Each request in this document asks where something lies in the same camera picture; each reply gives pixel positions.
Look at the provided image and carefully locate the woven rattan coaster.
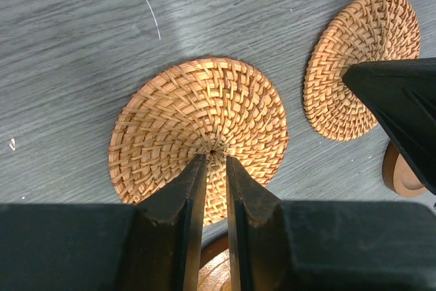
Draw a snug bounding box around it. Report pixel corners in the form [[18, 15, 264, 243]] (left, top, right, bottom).
[[108, 58, 289, 226], [303, 0, 420, 142]]

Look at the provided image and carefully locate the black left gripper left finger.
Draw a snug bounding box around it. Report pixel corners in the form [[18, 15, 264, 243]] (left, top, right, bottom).
[[1, 155, 206, 290]]

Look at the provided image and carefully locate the brown wooden coaster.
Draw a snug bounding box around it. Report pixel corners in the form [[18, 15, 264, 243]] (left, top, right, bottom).
[[381, 141, 427, 198], [197, 232, 232, 291]]

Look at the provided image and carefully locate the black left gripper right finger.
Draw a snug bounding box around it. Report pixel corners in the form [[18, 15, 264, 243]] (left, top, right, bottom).
[[226, 157, 435, 290]]

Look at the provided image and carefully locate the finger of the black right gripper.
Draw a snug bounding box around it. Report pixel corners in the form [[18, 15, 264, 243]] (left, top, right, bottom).
[[342, 58, 435, 194]]

